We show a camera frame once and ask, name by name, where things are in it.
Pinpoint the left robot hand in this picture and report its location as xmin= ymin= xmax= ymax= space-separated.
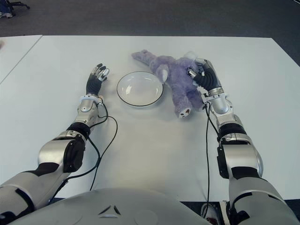
xmin=85 ymin=62 xmax=111 ymax=96

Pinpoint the white red sneaker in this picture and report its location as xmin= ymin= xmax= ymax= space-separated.
xmin=201 ymin=202 xmax=220 ymax=225

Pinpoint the white plate black rim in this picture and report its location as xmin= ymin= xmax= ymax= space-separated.
xmin=116 ymin=71 xmax=164 ymax=108

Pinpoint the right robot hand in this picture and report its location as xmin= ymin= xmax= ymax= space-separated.
xmin=187 ymin=57 xmax=223 ymax=92

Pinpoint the silver robot torso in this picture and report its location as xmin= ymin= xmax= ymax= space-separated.
xmin=7 ymin=187 xmax=211 ymax=225

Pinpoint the black office chair base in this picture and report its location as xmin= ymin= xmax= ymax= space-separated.
xmin=9 ymin=0 xmax=30 ymax=9

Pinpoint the black cable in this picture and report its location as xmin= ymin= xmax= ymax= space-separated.
xmin=203 ymin=104 xmax=211 ymax=218
xmin=90 ymin=103 xmax=118 ymax=191
xmin=206 ymin=110 xmax=221 ymax=141
xmin=48 ymin=126 xmax=101 ymax=204

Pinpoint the purple plush bear doll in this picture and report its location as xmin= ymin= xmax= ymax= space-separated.
xmin=131 ymin=49 xmax=208 ymax=120

